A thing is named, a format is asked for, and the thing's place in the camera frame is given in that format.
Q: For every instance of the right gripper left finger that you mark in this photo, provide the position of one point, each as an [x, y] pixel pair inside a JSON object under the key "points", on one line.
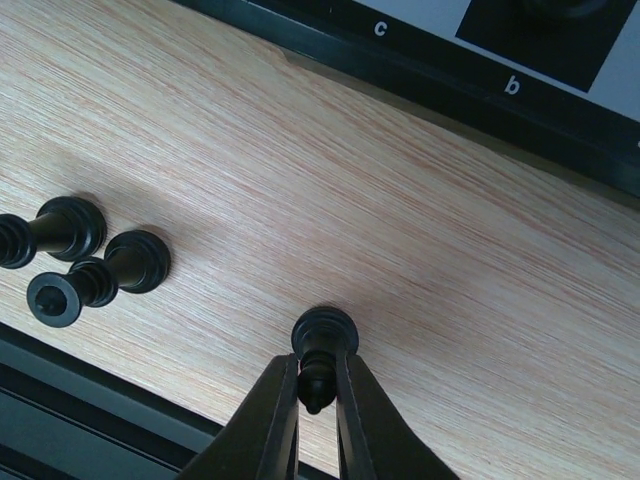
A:
{"points": [[261, 439]]}

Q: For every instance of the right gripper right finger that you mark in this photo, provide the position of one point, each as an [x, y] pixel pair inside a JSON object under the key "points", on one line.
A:
{"points": [[374, 440]]}

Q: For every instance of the black piece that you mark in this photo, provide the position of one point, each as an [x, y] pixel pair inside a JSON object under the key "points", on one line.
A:
{"points": [[563, 10], [317, 338], [135, 261], [68, 228]]}

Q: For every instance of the black silver chess board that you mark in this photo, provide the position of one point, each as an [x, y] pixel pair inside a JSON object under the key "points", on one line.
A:
{"points": [[567, 91]]}

